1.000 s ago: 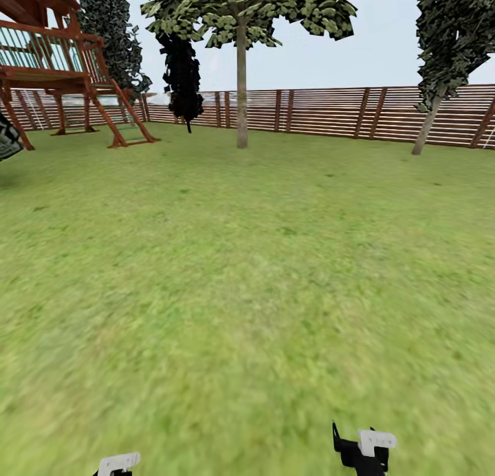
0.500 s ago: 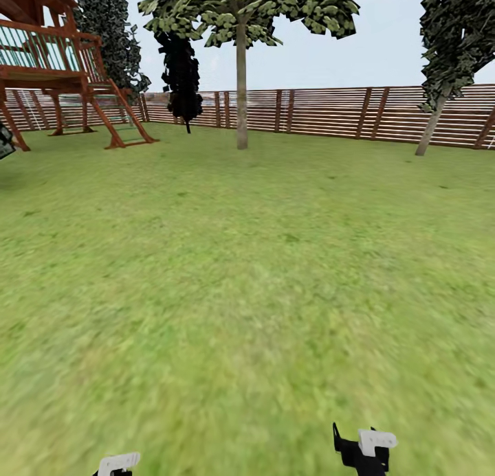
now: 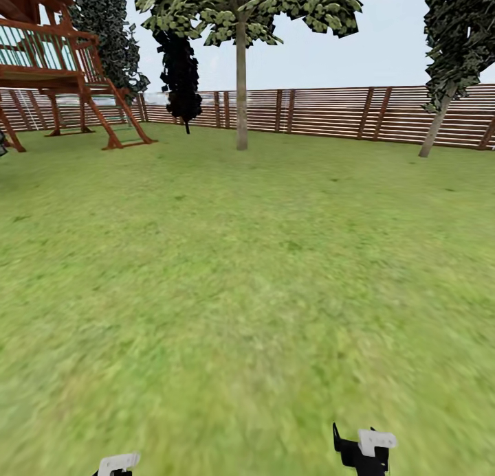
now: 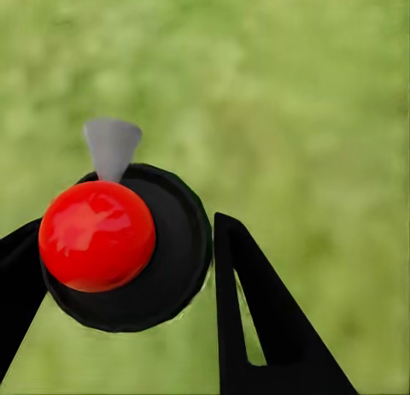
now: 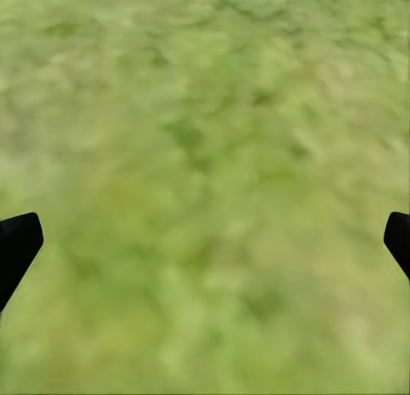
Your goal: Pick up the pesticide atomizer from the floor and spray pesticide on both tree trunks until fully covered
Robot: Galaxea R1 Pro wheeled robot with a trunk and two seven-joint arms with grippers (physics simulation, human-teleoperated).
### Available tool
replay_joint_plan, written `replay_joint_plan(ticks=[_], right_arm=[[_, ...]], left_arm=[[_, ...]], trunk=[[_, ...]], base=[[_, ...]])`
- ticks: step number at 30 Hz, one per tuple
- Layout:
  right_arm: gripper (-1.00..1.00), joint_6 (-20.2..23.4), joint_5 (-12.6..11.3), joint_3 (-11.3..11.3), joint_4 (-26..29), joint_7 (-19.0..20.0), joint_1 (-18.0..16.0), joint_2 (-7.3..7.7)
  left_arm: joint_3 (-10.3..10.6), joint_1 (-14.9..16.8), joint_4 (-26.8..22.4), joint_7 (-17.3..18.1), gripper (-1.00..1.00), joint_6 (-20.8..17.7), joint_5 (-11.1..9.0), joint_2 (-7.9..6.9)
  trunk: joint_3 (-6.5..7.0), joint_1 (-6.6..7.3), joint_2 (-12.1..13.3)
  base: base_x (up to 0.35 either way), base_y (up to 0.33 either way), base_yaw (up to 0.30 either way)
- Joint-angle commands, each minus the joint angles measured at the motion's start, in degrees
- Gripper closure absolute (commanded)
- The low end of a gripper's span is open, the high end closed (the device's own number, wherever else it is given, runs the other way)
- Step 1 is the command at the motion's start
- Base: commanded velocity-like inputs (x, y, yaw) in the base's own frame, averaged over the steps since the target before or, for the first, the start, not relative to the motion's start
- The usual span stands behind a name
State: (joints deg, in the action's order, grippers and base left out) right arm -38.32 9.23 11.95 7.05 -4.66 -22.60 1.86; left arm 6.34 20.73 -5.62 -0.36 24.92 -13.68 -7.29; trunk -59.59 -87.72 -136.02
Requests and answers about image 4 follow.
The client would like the pesticide atomizer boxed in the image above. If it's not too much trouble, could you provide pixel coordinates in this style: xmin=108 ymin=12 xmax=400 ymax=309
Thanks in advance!
xmin=38 ymin=117 xmax=214 ymax=333

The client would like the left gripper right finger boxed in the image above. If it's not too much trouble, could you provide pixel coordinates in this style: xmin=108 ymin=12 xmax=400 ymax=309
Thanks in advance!
xmin=213 ymin=213 xmax=359 ymax=395

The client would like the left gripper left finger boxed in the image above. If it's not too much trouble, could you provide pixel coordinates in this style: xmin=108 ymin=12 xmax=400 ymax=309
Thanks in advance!
xmin=0 ymin=217 xmax=49 ymax=381

